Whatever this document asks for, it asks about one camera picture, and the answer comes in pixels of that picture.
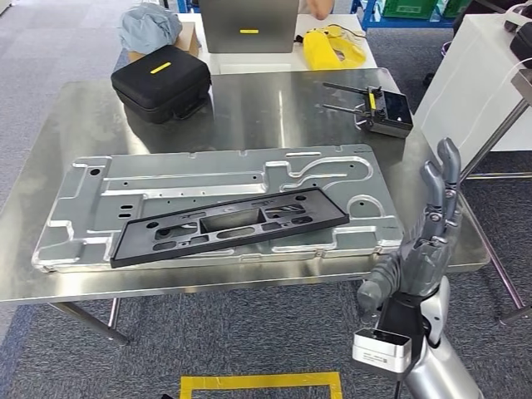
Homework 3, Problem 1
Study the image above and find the grey metal cabinet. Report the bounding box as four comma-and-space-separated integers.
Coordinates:
198, 0, 300, 55

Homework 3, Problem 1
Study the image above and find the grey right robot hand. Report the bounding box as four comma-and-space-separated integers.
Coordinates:
356, 137, 463, 313

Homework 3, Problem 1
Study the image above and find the yellow floor tape square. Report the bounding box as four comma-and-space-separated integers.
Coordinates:
180, 372, 344, 399

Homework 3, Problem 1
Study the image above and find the stainless steel workbench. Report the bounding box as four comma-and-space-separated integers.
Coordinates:
0, 68, 491, 347

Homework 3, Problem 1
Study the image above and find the brown cardboard box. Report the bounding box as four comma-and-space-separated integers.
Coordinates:
128, 22, 200, 62

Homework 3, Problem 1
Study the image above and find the yellow plastic bag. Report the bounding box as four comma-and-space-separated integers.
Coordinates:
303, 24, 367, 71

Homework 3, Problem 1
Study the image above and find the steel side table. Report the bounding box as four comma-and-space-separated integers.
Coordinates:
457, 68, 532, 326

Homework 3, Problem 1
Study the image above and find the blue rack with green tags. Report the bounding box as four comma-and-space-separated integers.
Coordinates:
351, 0, 472, 32

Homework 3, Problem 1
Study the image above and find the green plastic bin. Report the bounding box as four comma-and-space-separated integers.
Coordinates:
382, 0, 439, 19

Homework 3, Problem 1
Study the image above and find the white table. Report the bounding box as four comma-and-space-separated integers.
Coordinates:
177, 13, 378, 76

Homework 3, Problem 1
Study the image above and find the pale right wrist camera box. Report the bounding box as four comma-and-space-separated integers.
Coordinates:
352, 328, 412, 378

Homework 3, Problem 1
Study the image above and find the black zip carrying case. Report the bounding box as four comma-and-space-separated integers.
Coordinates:
110, 45, 212, 125

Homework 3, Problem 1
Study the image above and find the stamped silver metal plate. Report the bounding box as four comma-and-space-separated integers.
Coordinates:
32, 144, 404, 273

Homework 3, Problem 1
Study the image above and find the white panel board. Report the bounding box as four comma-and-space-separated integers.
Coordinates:
414, 13, 532, 169

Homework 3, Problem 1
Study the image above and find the grey-blue crumpled cloth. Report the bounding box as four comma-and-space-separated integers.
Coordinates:
118, 2, 184, 55

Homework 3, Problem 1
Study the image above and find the black plastic panel part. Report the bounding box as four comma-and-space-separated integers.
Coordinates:
109, 187, 350, 269

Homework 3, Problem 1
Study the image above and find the person's hand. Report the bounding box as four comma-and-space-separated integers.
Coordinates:
299, 0, 336, 20

